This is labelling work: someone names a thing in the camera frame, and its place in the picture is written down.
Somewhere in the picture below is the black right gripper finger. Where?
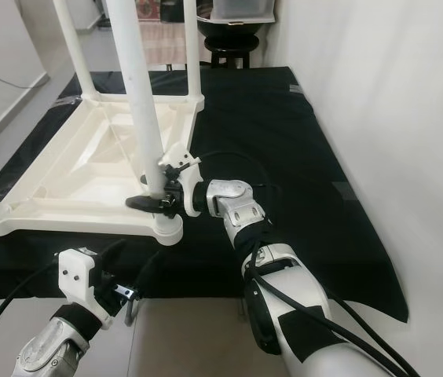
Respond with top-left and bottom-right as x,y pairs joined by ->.
126,195 -> 180,215

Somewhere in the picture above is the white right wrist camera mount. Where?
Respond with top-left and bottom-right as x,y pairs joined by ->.
159,143 -> 211,218

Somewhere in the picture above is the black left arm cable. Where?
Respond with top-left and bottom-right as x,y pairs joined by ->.
0,259 -> 65,377

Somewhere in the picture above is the black tablecloth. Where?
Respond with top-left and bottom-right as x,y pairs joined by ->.
0,67 -> 411,323

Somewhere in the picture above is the clear plastic storage box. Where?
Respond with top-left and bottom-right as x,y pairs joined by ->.
210,0 -> 277,23

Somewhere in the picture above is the beige cloth covered table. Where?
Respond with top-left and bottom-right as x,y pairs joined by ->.
135,24 -> 187,68

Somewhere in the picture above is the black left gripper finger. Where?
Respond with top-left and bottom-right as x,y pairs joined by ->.
134,251 -> 164,301
96,238 -> 129,272

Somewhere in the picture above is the white plastic children table top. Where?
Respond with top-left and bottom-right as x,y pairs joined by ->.
0,93 -> 207,246

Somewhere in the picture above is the grey metal table frame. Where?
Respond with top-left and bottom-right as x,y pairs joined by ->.
126,302 -> 142,324

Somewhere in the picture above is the black round stool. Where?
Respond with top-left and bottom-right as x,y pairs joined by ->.
206,31 -> 258,70

